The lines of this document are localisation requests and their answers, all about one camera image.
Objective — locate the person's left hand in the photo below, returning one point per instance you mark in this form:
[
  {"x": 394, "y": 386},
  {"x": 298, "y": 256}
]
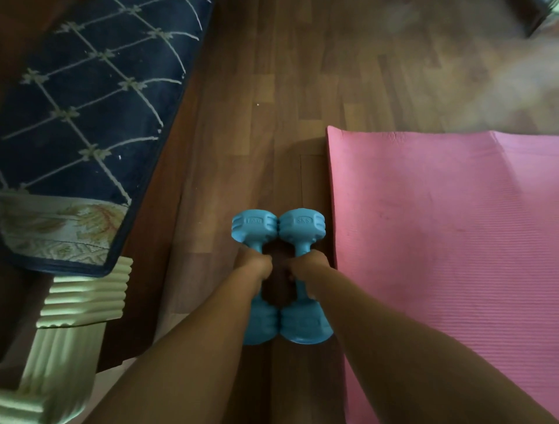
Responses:
[{"x": 253, "y": 266}]

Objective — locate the person's right hand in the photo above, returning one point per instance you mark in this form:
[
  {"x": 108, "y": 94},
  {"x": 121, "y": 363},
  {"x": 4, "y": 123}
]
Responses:
[{"x": 312, "y": 268}]

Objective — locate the teal dumbbell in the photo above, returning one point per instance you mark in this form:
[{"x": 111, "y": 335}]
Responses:
[
  {"x": 301, "y": 225},
  {"x": 255, "y": 227}
]

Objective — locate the pink yoga mat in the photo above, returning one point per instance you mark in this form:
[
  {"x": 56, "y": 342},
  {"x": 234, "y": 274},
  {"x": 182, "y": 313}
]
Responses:
[{"x": 436, "y": 218}]

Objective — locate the person's right forearm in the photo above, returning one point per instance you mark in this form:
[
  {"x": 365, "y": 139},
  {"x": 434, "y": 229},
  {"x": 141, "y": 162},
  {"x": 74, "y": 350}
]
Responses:
[{"x": 415, "y": 362}]

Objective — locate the person's left forearm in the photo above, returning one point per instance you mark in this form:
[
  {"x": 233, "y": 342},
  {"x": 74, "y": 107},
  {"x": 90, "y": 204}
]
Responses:
[{"x": 183, "y": 362}]

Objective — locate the pale ribbed foam wrap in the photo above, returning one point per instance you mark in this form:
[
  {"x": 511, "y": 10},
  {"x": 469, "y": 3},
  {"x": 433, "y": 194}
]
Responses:
[{"x": 78, "y": 301}]

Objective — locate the dark patterned stair carpets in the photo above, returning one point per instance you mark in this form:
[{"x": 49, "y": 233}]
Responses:
[{"x": 87, "y": 87}]

